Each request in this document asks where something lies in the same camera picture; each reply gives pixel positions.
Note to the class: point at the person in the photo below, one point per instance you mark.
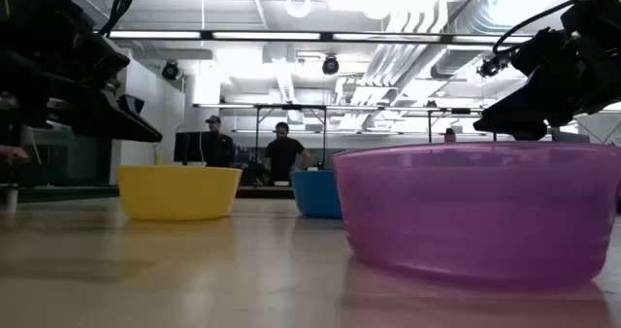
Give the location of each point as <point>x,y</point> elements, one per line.
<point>283,153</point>
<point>449,135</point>
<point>218,148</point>

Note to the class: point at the ceiling strip light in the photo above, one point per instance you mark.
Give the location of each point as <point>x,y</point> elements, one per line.
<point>383,37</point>
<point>155,35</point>
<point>267,36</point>
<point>485,40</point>

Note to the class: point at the blue and white bowl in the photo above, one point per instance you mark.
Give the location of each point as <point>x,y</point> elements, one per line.
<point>177,192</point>

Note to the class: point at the black ceiling spotlight cluster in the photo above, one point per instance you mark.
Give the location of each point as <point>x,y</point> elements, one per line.
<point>489,67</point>

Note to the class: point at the silver ventilation duct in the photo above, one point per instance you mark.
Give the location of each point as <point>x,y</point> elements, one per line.
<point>480,8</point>

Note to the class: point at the black metal rack frame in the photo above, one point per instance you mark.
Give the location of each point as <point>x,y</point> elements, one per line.
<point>291,107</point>

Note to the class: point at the black aluminium table frame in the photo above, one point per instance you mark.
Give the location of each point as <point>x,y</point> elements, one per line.
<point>73,192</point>

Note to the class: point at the blue plastic bowl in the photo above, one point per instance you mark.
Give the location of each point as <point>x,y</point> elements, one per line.
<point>315,194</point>

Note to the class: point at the black computer monitor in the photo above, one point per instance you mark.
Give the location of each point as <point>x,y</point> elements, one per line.
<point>189,147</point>

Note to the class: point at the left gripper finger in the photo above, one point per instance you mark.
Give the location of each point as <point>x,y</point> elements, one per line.
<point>107,121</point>
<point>132,105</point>

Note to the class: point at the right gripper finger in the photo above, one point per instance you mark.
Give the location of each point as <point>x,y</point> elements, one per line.
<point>519,119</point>

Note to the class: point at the yellow drink container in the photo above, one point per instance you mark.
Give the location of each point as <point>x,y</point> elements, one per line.
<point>159,158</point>

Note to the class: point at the pink translucent plastic bowl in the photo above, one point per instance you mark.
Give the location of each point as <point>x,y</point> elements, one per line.
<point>475,211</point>

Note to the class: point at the person's hand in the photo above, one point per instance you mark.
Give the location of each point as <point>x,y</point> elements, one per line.
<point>12,155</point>

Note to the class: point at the white cylindrical post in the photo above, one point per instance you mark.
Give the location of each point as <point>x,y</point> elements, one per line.
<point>11,199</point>

